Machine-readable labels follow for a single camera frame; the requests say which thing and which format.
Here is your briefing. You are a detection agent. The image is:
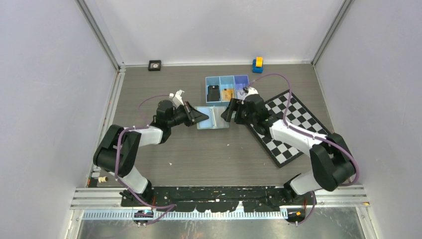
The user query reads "mint green card holder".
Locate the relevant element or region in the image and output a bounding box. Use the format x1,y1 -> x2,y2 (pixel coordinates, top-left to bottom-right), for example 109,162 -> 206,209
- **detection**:
195,106 -> 229,129

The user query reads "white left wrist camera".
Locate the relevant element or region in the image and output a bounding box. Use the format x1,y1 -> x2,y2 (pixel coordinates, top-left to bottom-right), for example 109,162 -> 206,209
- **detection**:
169,90 -> 184,108

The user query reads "orange card in tray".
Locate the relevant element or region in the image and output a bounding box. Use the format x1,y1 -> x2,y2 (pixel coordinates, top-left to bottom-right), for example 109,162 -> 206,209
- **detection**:
221,88 -> 235,102

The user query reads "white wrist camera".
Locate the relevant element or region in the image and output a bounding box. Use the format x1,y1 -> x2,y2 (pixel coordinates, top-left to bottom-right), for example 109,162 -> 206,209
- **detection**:
169,90 -> 184,108
243,87 -> 259,100

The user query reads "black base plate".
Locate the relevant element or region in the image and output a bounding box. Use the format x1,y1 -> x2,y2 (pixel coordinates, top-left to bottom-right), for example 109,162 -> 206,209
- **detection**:
119,185 -> 318,214

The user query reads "blue yellow toy block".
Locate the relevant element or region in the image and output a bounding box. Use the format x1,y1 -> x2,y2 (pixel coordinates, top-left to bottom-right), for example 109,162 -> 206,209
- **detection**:
252,57 -> 263,74

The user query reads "black white checkerboard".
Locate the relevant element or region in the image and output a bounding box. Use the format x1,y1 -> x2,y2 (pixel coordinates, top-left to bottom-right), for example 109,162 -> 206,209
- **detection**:
247,89 -> 333,169

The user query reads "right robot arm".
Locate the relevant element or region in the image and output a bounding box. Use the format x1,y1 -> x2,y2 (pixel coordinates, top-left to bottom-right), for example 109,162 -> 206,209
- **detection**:
221,94 -> 358,205

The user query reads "black card in tray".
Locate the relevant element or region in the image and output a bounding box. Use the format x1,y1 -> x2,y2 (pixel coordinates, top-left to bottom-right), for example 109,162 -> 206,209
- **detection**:
207,85 -> 220,102

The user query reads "aluminium frame rail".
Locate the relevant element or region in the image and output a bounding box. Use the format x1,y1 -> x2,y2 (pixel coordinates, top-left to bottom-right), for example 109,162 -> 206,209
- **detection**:
71,185 -> 370,212

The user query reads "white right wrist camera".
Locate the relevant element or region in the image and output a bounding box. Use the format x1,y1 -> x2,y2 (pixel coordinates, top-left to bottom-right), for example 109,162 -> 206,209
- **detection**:
243,87 -> 259,100

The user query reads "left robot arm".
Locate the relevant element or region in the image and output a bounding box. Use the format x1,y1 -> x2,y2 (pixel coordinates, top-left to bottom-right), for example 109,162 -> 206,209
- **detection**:
93,100 -> 209,206

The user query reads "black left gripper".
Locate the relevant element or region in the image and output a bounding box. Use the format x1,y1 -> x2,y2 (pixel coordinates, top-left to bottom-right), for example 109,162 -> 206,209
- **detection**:
167,101 -> 208,128

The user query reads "small black square box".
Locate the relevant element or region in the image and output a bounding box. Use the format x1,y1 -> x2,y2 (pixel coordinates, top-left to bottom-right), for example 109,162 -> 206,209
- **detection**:
148,60 -> 162,72

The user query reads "blue three-compartment tray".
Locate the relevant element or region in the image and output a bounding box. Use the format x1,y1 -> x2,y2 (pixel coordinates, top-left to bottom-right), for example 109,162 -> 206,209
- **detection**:
205,75 -> 249,107

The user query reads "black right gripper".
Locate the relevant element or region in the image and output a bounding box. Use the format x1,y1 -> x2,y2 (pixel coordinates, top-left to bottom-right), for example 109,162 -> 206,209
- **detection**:
221,98 -> 257,125

